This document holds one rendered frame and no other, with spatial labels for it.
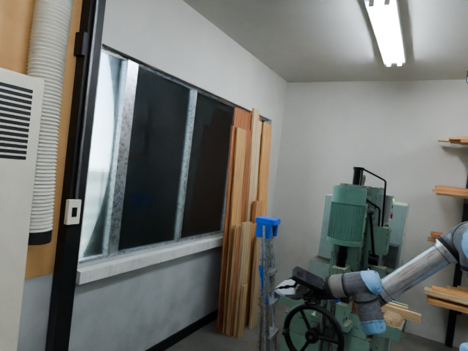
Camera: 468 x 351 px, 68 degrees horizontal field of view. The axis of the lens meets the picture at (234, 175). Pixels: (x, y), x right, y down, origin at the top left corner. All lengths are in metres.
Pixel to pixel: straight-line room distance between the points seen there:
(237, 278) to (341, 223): 1.63
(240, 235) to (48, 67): 2.13
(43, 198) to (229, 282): 2.08
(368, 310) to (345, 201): 0.78
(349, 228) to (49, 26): 1.71
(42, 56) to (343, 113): 3.37
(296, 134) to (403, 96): 1.26
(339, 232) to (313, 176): 2.51
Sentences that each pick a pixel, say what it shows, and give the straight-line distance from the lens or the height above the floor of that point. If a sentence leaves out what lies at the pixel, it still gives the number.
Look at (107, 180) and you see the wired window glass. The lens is 2.37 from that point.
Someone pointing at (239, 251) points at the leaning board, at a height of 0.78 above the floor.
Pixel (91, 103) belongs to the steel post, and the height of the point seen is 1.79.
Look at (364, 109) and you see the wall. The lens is 4.36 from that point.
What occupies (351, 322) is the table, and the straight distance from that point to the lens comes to 1.88.
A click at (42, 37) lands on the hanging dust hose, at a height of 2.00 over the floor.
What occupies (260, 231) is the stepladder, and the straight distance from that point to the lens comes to 2.81.
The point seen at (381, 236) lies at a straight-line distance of 2.14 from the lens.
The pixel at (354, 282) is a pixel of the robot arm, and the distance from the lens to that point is 1.23.
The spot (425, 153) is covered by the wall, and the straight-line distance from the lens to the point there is 4.24.
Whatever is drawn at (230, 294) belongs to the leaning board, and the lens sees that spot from 3.35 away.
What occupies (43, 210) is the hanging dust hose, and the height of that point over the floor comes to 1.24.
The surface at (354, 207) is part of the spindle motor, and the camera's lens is 1.90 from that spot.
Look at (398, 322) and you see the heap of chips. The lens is 1.89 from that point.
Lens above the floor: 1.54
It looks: 1 degrees down
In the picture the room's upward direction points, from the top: 7 degrees clockwise
